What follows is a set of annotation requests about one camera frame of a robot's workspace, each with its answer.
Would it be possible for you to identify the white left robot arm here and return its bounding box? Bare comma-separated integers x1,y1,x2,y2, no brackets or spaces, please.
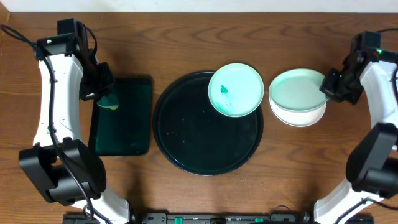
19,30,131,223

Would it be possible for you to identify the mint green plate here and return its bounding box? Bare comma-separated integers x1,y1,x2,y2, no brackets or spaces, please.
269,68,328,111
208,63,264,118

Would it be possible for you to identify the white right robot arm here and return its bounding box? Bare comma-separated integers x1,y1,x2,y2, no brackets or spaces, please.
313,47,397,223

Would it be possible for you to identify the black rectangular tray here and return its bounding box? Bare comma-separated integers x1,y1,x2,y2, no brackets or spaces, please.
88,76,152,156

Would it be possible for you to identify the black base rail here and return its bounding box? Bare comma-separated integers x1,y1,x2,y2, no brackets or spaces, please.
62,212,376,224

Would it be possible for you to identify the mint green plate front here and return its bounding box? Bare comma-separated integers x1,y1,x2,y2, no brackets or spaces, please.
269,68,328,111

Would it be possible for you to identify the white plate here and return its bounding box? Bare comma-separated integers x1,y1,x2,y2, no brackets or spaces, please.
269,98,326,128

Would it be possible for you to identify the green scouring sponge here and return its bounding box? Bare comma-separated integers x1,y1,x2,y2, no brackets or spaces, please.
96,93,119,110

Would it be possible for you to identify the black round tray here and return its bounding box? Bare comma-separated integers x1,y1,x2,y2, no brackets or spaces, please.
153,71,264,176

